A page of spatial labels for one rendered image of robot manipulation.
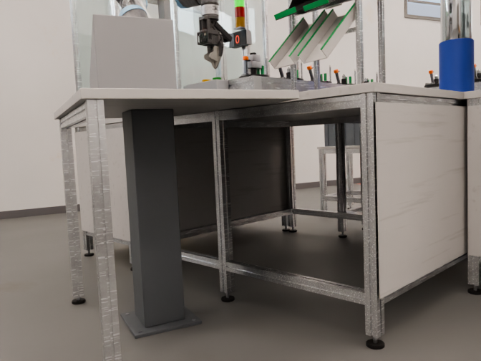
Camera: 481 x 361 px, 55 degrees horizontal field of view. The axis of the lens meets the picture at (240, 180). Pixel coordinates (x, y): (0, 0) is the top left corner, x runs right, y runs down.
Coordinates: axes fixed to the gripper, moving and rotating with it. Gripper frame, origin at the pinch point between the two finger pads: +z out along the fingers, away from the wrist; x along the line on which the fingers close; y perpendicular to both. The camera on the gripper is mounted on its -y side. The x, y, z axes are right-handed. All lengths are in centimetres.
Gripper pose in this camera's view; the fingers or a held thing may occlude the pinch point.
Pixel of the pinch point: (216, 66)
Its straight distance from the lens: 204.6
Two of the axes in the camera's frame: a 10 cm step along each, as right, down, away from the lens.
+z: 0.5, 10.0, 0.8
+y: -7.1, 0.9, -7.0
